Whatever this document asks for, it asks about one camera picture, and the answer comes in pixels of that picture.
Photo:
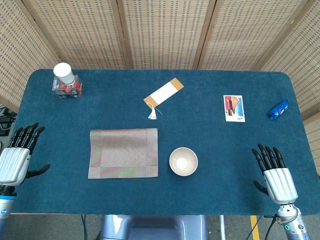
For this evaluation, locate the colourful picture card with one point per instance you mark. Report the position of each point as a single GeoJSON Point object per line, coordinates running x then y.
{"type": "Point", "coordinates": [234, 108]}

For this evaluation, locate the white paper cup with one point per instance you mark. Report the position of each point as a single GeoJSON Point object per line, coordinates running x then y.
{"type": "Point", "coordinates": [62, 71]}

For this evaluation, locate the tan white bookmark with tassel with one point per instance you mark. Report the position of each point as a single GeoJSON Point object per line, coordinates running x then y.
{"type": "Point", "coordinates": [163, 92]}

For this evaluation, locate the white table leg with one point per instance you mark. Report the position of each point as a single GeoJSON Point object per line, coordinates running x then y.
{"type": "Point", "coordinates": [222, 227]}

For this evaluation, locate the blue snack packet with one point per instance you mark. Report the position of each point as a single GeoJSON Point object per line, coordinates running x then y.
{"type": "Point", "coordinates": [278, 110]}

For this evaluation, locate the woven beige placemat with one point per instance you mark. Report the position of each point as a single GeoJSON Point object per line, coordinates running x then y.
{"type": "Point", "coordinates": [122, 155]}

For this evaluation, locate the blue felt table cover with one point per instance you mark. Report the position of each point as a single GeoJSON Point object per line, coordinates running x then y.
{"type": "Point", "coordinates": [205, 140]}

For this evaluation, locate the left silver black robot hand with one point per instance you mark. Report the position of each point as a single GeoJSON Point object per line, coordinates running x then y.
{"type": "Point", "coordinates": [15, 162]}

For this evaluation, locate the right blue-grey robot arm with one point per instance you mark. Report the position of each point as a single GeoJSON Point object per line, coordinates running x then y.
{"type": "Point", "coordinates": [297, 227]}

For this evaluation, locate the woven bamboo folding screen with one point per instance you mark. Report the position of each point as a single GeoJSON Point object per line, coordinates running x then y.
{"type": "Point", "coordinates": [162, 32]}

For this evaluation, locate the clear box with red items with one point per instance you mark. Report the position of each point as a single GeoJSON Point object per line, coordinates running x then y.
{"type": "Point", "coordinates": [67, 92]}

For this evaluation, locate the cream bowl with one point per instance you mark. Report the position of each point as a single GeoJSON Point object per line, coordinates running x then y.
{"type": "Point", "coordinates": [183, 162]}

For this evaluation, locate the blue-grey robot torso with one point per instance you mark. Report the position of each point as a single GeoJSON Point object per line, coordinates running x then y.
{"type": "Point", "coordinates": [152, 228]}

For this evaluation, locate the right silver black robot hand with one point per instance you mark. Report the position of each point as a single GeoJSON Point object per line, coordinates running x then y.
{"type": "Point", "coordinates": [280, 185]}

